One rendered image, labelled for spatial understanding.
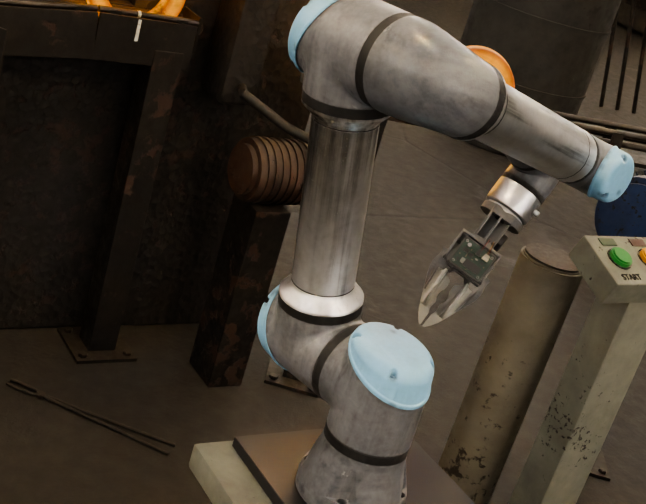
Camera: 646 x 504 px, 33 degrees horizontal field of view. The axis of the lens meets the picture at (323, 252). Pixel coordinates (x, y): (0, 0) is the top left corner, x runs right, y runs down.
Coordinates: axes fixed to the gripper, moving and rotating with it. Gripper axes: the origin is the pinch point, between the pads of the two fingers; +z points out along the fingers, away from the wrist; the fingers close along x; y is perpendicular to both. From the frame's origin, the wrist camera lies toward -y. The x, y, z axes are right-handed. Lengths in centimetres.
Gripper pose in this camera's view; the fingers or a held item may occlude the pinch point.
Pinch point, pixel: (425, 318)
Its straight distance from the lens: 167.2
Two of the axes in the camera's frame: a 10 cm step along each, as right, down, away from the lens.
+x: 8.0, 5.9, -1.2
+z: -6.0, 8.0, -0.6
